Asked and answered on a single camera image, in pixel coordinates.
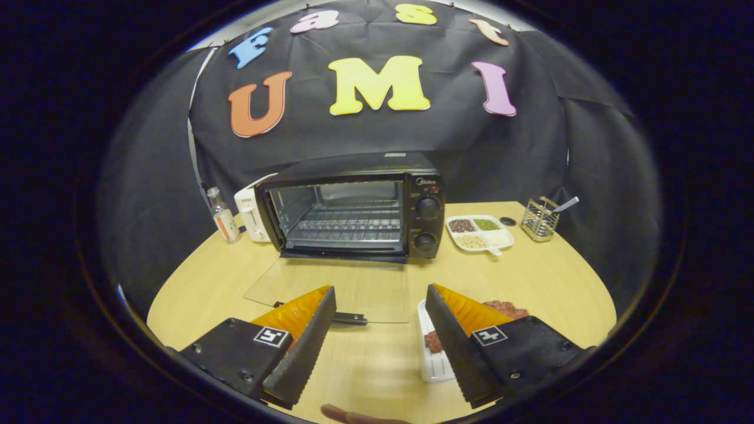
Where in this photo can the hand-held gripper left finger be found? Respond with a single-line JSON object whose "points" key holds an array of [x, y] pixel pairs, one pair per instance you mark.
{"points": [[303, 353]]}

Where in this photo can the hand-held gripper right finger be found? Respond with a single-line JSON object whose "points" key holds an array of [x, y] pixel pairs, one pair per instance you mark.
{"points": [[462, 353]]}

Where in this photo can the reddish-brown meat piece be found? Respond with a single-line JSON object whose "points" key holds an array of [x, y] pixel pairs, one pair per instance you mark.
{"points": [[506, 309]]}

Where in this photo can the black toaster oven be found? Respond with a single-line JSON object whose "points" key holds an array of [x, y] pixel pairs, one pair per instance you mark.
{"points": [[427, 235]]}

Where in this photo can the white bread toaster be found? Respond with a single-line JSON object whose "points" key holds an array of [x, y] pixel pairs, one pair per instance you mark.
{"points": [[250, 218]]}

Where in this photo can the small white rectangular tray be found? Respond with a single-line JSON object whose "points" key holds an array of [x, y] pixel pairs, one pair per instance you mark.
{"points": [[436, 368]]}

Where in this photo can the white divided dish of beans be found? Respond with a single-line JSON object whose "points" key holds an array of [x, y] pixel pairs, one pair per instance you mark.
{"points": [[498, 238]]}

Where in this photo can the small black round lid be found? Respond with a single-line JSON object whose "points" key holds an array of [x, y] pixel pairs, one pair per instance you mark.
{"points": [[508, 221]]}

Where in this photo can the clear glass bottle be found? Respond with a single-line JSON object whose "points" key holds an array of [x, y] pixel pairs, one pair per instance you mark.
{"points": [[224, 221]]}

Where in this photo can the metal spoon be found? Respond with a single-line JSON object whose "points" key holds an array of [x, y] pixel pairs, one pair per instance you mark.
{"points": [[566, 204]]}

